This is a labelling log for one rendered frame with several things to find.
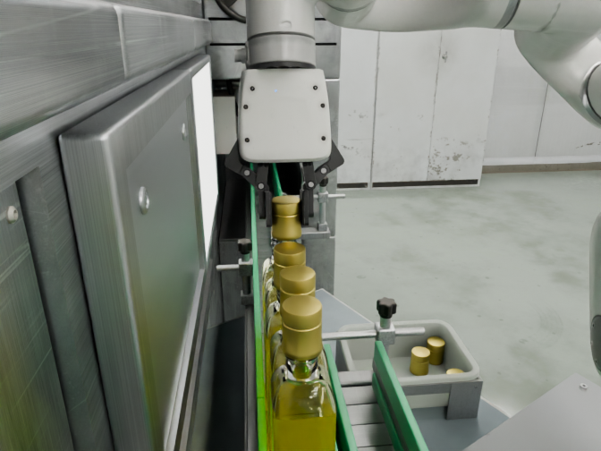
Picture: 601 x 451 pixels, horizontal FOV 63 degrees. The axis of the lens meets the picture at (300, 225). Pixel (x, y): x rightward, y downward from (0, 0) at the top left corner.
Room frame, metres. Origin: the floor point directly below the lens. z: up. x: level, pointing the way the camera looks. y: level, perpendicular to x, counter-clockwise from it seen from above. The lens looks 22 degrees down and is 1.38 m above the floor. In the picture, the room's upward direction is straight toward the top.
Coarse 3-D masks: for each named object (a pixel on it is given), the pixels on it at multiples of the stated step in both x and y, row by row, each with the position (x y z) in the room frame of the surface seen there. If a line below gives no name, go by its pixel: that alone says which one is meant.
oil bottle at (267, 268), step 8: (264, 264) 0.59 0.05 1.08; (272, 264) 0.58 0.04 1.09; (264, 272) 0.57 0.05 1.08; (272, 272) 0.57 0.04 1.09; (264, 280) 0.57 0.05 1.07; (264, 312) 0.56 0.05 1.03; (264, 320) 0.56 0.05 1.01; (264, 328) 0.57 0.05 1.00; (264, 336) 0.57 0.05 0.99; (264, 344) 0.58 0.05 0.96
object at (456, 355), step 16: (416, 320) 0.83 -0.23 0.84; (432, 320) 0.83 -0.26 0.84; (400, 336) 0.82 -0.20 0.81; (416, 336) 0.82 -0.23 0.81; (448, 336) 0.80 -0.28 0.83; (352, 352) 0.81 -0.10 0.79; (368, 352) 0.81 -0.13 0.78; (400, 352) 0.82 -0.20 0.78; (448, 352) 0.78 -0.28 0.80; (464, 352) 0.73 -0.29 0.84; (352, 368) 0.69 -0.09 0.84; (368, 368) 0.78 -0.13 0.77; (400, 368) 0.78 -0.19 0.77; (432, 368) 0.78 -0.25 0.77; (448, 368) 0.77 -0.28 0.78; (464, 368) 0.72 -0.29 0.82; (400, 384) 0.66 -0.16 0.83
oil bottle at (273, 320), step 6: (276, 300) 0.49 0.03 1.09; (270, 306) 0.48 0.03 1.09; (276, 306) 0.47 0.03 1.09; (270, 312) 0.47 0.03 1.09; (276, 312) 0.46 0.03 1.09; (270, 318) 0.46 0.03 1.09; (276, 318) 0.45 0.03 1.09; (270, 324) 0.45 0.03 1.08; (276, 324) 0.45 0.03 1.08; (270, 330) 0.45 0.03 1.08; (276, 330) 0.45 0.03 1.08; (270, 336) 0.45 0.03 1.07; (270, 420) 0.45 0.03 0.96; (270, 426) 0.45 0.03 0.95; (270, 432) 0.45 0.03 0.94; (270, 438) 0.45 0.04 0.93; (270, 444) 0.45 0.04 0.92; (270, 450) 0.45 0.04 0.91
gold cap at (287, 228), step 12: (276, 204) 0.52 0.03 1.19; (288, 204) 0.52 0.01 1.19; (300, 204) 0.53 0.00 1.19; (276, 216) 0.52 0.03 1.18; (288, 216) 0.52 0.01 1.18; (300, 216) 0.53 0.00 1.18; (276, 228) 0.52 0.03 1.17; (288, 228) 0.52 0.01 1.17; (300, 228) 0.53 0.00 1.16; (288, 240) 0.52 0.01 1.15
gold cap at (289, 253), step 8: (280, 248) 0.47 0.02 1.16; (288, 248) 0.47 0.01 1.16; (296, 248) 0.47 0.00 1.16; (304, 248) 0.47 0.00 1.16; (280, 256) 0.46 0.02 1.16; (288, 256) 0.46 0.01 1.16; (296, 256) 0.46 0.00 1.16; (304, 256) 0.47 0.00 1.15; (280, 264) 0.46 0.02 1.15; (288, 264) 0.46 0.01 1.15; (296, 264) 0.46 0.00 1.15; (304, 264) 0.47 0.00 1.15
